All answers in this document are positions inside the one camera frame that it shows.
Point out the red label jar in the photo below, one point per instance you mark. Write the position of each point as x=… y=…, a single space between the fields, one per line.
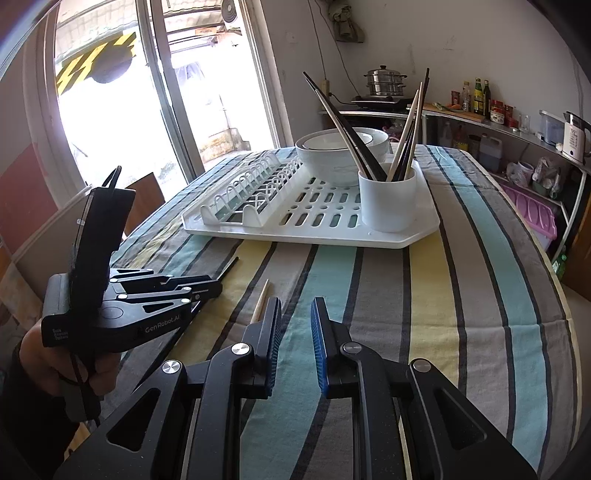
x=497 y=112

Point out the power strip on wall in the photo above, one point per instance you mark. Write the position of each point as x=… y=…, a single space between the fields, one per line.
x=326 y=90

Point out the person's left hand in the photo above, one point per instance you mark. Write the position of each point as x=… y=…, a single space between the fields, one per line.
x=45 y=366

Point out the wooden chair back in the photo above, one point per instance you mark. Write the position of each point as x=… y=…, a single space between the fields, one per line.
x=148 y=198

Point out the metal kitchen shelf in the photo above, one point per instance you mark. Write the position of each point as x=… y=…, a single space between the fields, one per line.
x=569 y=204

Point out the stainless steel steamer pot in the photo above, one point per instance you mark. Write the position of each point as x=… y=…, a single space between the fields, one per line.
x=385 y=82

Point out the green label oil bottle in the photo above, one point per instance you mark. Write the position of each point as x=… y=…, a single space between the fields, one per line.
x=478 y=97

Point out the hanging green cloth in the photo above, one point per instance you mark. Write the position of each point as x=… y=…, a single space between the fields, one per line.
x=345 y=28

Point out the pink plastic storage box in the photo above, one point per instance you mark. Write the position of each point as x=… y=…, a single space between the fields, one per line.
x=539 y=216

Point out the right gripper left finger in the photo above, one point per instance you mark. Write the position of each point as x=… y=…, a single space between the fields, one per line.
x=242 y=371

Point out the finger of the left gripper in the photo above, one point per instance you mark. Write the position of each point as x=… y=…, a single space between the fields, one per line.
x=121 y=309
x=144 y=281

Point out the clear plastic container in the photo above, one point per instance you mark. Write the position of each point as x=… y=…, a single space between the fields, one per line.
x=551 y=128

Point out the white electric kettle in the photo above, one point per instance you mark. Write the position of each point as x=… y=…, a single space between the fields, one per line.
x=574 y=139

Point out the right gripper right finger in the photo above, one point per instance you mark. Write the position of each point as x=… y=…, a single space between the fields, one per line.
x=350 y=370

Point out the wooden cutting board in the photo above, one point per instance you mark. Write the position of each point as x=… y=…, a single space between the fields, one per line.
x=456 y=113

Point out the small inner white bowl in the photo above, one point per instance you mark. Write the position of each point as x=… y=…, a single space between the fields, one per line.
x=325 y=140

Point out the striped tablecloth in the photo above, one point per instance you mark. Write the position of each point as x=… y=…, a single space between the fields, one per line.
x=478 y=298

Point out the dark soy sauce bottle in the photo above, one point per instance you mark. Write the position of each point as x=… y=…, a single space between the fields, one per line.
x=487 y=97

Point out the white cylindrical utensil cup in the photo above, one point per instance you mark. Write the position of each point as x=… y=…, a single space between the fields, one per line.
x=388 y=207

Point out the large white ceramic bowl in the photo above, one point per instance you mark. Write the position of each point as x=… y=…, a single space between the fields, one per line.
x=336 y=167

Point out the black induction cooker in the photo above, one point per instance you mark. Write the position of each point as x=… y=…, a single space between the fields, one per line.
x=383 y=104

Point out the white plastic dish rack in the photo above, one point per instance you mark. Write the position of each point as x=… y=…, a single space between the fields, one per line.
x=275 y=199

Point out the black chopstick pair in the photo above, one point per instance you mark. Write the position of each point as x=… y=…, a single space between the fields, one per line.
x=401 y=172
x=426 y=79

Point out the wooden chopstick left pair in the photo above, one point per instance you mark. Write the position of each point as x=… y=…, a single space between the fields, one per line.
x=257 y=311

